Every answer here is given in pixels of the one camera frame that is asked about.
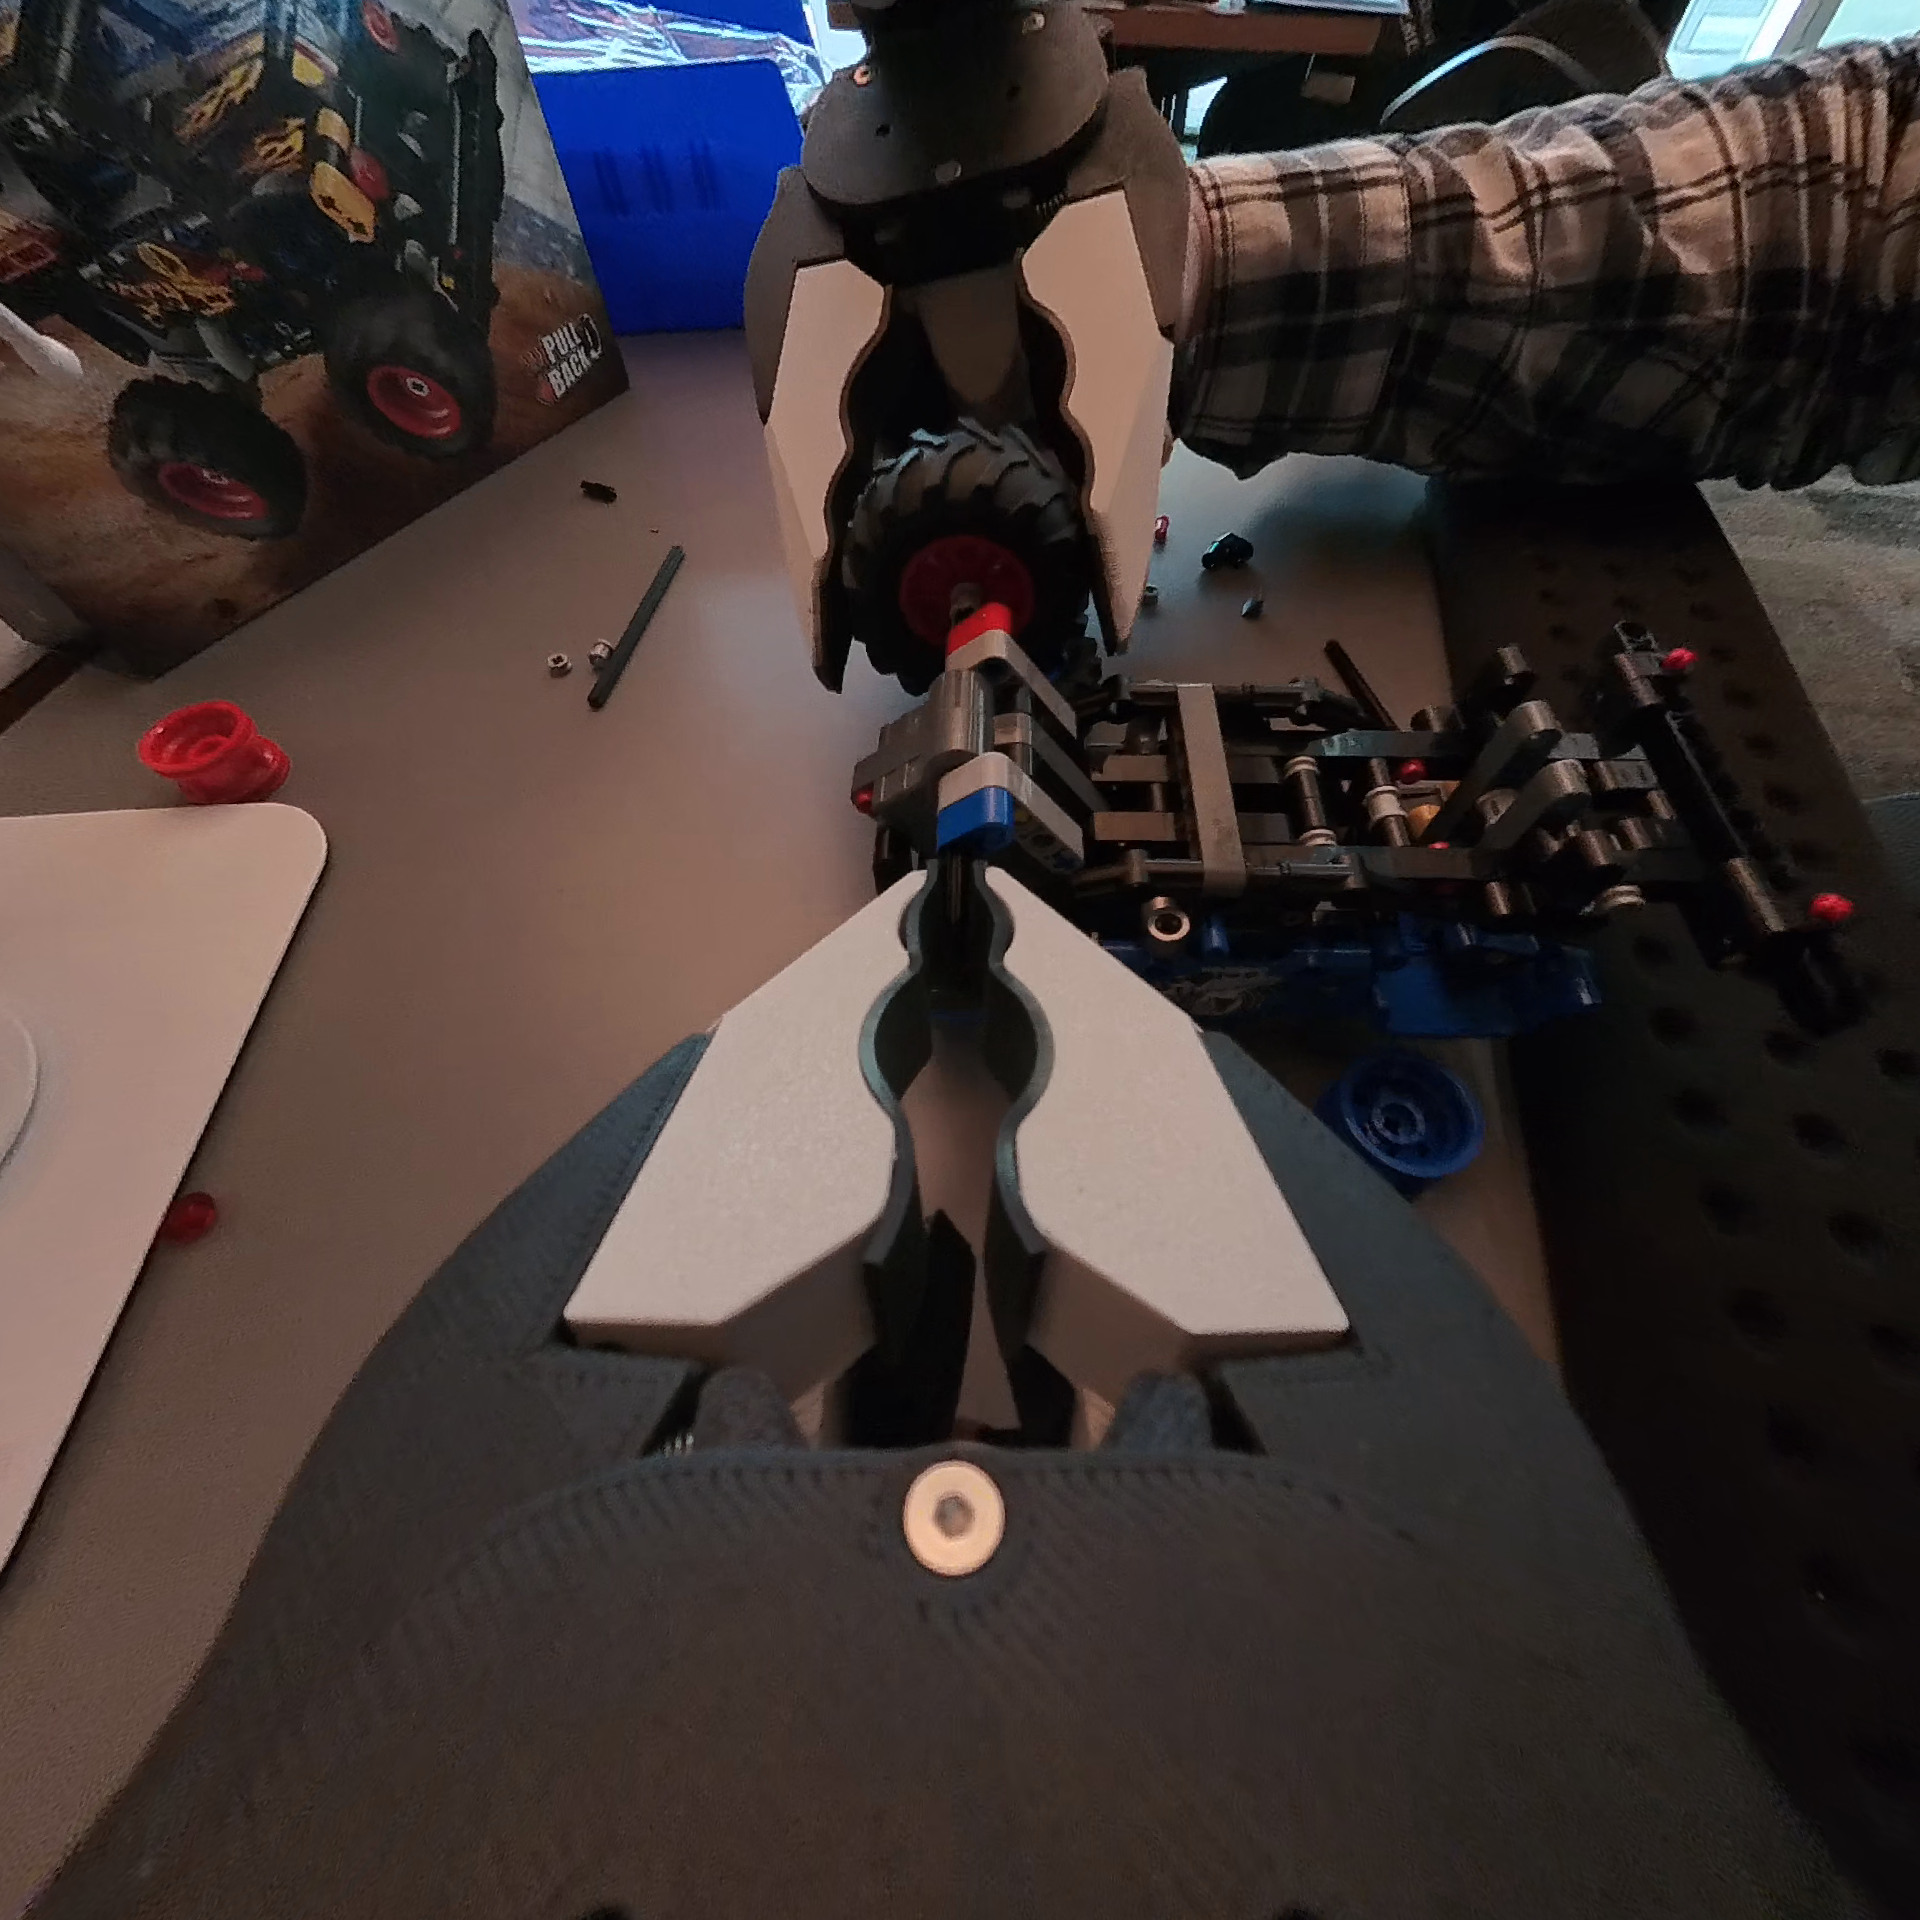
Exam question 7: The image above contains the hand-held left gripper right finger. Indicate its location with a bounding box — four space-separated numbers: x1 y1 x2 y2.
977 870 1351 1451

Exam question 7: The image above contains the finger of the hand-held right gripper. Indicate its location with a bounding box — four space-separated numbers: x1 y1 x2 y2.
764 275 889 696
1024 189 1176 659

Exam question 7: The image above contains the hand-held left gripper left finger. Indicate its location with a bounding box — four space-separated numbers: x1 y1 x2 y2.
561 875 936 1451

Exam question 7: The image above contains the black toy wheel red rim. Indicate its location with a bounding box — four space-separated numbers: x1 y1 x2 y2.
840 425 1090 696

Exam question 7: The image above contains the toy brick monster truck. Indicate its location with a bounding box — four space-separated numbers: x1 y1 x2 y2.
850 592 1870 1040

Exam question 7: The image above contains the person's right forearm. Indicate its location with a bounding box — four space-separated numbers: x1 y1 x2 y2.
1170 37 1920 490

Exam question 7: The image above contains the grey desk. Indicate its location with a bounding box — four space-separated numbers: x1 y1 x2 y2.
0 331 1562 1920

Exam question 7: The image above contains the blue toy wheel rim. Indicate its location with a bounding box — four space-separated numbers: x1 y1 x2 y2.
1316 1050 1487 1194

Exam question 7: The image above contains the long black axle rod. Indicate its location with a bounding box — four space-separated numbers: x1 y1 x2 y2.
588 545 687 712

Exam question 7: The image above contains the blue storage bin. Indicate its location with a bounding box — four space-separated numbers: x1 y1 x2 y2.
532 0 842 340

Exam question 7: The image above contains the clear plastic bag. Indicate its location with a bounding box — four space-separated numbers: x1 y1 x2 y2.
509 0 834 109

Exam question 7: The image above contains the printed toy truck box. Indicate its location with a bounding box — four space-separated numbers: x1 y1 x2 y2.
0 0 632 679

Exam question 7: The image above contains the black office chair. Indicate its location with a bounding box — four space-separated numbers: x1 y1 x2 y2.
1200 0 1673 161

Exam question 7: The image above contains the white base metal stand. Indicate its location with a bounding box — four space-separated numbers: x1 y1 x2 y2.
0 805 329 1571

